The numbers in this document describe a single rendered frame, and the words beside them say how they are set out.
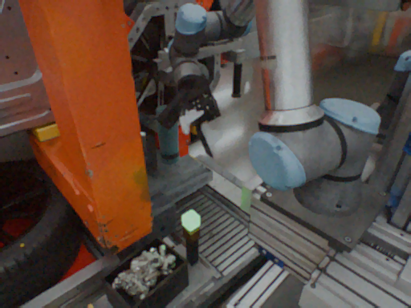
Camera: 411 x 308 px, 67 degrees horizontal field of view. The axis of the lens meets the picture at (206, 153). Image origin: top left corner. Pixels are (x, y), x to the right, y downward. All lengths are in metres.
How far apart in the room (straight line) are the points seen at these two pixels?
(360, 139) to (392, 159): 0.26
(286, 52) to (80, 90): 0.43
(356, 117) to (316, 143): 0.11
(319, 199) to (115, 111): 0.51
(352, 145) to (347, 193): 0.13
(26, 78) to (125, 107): 0.55
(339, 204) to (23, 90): 1.05
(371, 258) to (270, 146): 0.36
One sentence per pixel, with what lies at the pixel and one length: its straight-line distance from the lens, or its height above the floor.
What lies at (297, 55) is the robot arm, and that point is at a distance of 0.54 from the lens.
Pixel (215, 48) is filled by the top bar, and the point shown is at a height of 0.97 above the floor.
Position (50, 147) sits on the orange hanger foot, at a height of 0.68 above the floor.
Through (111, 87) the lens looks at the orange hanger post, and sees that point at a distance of 0.76.
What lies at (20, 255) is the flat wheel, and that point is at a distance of 1.18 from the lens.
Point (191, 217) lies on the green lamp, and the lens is 0.91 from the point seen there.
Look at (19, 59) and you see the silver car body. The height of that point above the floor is 0.99.
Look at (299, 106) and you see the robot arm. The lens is 0.55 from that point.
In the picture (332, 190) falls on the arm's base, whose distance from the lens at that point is 0.71.
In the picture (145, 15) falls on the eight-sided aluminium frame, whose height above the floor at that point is 1.09.
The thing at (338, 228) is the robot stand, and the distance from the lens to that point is 0.72.
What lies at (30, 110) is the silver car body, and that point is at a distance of 1.29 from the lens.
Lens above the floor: 1.32
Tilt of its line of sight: 34 degrees down
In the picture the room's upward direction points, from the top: straight up
